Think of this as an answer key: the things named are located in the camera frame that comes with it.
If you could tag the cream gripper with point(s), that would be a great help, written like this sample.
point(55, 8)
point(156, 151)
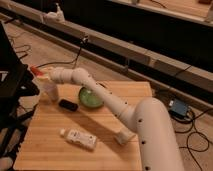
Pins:
point(43, 76)

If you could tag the red pepper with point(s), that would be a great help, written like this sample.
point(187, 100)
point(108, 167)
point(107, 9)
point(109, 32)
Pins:
point(35, 70)

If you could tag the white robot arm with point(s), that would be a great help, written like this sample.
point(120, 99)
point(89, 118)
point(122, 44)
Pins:
point(149, 119)

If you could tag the white ceramic cup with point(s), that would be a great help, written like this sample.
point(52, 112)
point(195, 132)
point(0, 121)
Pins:
point(51, 90)

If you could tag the green ceramic bowl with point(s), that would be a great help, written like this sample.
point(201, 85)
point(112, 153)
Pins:
point(88, 99)

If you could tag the black rectangular phone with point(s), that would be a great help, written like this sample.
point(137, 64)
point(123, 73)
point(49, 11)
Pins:
point(68, 105)

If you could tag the black equipment stand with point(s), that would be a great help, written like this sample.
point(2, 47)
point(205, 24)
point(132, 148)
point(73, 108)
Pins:
point(15, 82)

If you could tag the wooden table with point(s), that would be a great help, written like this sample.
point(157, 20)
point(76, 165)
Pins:
point(46, 147)

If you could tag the white lotion tube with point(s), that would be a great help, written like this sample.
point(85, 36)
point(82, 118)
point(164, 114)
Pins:
point(76, 137)

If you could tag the blue power box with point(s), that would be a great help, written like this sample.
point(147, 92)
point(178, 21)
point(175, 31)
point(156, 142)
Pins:
point(178, 108)

